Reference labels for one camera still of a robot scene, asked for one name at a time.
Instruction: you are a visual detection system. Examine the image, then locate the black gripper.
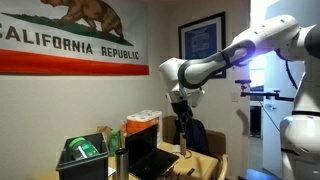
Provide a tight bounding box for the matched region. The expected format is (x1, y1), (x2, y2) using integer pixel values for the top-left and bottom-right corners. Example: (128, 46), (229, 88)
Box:
(170, 99), (195, 137)

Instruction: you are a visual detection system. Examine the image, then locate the black tray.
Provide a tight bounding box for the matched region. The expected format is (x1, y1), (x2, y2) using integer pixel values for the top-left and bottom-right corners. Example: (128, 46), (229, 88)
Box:
(124, 124), (180, 180)

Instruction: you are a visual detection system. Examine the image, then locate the beige upright tube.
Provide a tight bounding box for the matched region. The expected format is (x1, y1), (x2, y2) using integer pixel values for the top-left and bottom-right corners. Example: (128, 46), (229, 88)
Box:
(179, 133), (187, 156)

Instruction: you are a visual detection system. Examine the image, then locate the black backpack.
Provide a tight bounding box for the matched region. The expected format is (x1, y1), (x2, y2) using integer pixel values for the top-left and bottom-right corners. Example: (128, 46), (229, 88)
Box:
(173, 118), (210, 156)

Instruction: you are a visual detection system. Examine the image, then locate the orange toilet paper pack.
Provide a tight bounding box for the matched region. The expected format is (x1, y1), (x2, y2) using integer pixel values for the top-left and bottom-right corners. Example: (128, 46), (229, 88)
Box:
(125, 109), (164, 148)

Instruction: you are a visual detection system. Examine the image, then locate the green plastic bottle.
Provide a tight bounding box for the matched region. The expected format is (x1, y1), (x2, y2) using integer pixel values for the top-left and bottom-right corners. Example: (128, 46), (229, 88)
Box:
(109, 129), (121, 157)

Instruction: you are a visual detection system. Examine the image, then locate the stainless steel tumbler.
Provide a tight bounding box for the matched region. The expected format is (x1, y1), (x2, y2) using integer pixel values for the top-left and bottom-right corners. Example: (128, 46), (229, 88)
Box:
(114, 148), (130, 180)

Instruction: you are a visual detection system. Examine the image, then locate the brown paper bag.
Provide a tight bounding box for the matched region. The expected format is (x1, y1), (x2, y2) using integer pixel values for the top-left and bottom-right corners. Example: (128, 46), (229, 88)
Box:
(96, 125), (114, 143)

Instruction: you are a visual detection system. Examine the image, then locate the blue seat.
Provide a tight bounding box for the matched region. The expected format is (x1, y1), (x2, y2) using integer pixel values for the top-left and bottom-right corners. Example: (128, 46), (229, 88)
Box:
(245, 168), (282, 180)

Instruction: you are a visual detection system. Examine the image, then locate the white door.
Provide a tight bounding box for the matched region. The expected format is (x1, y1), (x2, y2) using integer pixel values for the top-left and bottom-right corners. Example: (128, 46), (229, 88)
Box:
(262, 0), (306, 179)

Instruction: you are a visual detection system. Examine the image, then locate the framed blue print picture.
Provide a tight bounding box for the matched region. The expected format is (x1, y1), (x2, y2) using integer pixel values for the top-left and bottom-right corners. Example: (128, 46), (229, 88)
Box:
(178, 11), (227, 80)

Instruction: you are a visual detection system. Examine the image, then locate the green-lid clear jar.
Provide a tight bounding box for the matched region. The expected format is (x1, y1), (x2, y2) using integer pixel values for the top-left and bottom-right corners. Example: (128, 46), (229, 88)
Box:
(68, 136), (100, 161)

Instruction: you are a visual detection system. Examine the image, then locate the black plastic bin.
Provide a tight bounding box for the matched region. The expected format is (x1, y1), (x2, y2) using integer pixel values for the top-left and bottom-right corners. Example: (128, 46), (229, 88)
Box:
(55, 132), (110, 180)

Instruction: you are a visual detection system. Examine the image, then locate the California Republic flag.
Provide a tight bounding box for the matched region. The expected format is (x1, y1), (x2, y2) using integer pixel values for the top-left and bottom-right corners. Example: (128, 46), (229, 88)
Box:
(0, 0), (150, 77)

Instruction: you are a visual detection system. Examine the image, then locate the thin black cable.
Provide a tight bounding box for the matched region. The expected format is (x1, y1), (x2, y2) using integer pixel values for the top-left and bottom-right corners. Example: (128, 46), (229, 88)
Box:
(171, 149), (193, 160)

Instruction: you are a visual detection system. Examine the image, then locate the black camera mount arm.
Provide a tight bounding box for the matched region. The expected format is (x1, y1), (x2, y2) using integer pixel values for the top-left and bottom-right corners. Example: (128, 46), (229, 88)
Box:
(234, 79), (296, 103)

